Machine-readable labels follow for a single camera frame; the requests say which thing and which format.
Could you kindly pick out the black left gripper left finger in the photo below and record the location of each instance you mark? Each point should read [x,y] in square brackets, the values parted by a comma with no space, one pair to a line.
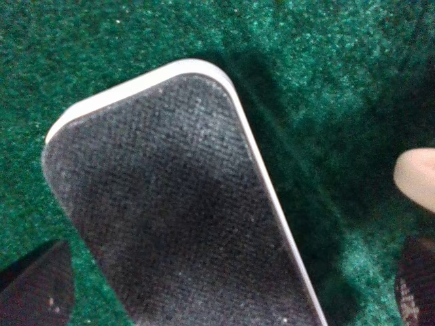
[38,288]

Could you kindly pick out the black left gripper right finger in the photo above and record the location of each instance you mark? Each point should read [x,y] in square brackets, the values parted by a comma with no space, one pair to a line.
[414,283]

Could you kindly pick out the black and white board eraser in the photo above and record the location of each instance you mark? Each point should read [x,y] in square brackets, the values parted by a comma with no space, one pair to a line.
[162,177]

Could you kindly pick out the cream ceramic teapot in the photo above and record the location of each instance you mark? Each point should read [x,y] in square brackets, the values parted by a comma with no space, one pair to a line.
[414,176]

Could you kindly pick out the green velvet table cloth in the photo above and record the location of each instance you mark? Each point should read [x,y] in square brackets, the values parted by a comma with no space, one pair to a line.
[334,92]

